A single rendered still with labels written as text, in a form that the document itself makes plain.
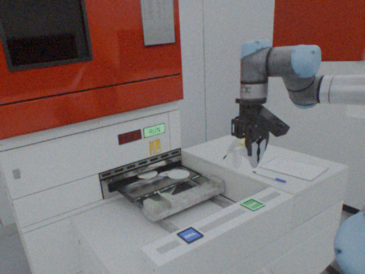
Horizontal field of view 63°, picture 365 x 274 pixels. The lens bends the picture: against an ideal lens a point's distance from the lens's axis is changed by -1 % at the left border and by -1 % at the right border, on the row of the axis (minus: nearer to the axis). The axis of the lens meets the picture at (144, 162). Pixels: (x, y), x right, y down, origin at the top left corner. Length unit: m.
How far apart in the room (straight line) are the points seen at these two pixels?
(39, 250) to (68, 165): 0.39
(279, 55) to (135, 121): 0.70
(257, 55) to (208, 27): 2.71
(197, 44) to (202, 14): 0.30
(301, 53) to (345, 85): 0.15
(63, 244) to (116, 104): 0.66
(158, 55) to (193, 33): 2.13
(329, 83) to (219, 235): 0.49
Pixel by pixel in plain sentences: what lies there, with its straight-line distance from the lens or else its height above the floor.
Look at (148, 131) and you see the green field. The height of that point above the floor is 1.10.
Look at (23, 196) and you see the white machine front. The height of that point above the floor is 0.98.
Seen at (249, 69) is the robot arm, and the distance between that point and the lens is 0.86.
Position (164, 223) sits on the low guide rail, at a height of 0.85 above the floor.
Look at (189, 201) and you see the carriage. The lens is 1.20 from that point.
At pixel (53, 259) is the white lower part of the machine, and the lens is 1.41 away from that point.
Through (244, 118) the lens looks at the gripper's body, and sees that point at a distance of 0.92.
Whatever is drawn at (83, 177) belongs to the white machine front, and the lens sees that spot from 1.29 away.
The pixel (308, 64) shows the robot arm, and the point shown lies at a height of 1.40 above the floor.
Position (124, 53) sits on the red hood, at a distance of 1.22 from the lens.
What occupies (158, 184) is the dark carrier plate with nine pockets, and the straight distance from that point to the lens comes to 1.31.
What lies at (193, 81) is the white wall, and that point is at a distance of 3.43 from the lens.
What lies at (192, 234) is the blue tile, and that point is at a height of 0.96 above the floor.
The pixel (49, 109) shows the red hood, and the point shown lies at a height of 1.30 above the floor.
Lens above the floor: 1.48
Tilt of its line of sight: 22 degrees down
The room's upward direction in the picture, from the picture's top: 6 degrees counter-clockwise
